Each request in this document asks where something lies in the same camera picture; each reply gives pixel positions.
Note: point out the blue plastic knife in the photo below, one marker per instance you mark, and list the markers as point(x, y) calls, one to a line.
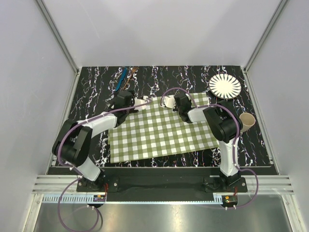
point(121, 79)

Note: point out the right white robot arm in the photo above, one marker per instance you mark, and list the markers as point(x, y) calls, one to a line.
point(224, 125)

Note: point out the aluminium frame post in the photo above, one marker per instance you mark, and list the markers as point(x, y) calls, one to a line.
point(56, 34)
point(270, 26)

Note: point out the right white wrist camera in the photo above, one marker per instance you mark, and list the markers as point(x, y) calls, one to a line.
point(168, 102)

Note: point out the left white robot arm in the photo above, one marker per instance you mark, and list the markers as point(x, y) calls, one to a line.
point(73, 141)

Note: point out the brown wooden fork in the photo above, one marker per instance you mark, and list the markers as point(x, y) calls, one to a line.
point(134, 69)

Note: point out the white blue striped plate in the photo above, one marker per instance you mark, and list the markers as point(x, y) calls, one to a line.
point(225, 86)

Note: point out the right aluminium frame post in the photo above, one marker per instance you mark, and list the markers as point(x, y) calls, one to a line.
point(270, 26)

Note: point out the beige paper cup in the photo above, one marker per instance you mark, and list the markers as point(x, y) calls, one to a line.
point(248, 120)

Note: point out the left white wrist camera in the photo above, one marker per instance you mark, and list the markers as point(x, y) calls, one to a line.
point(141, 104)

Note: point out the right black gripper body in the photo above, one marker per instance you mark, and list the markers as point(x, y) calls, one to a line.
point(177, 108)

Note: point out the left aluminium frame post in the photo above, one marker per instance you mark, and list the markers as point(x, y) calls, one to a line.
point(56, 34)

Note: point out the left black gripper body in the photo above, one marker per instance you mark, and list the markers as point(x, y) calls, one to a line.
point(131, 110)

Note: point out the aluminium front rail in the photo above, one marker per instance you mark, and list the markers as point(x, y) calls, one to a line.
point(63, 188)

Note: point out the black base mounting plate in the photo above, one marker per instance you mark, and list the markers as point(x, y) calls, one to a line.
point(206, 179)

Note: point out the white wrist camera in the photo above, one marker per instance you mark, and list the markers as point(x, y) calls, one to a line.
point(141, 104)
point(168, 102)

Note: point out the green checkered cloth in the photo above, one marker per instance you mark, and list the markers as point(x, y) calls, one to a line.
point(156, 132)

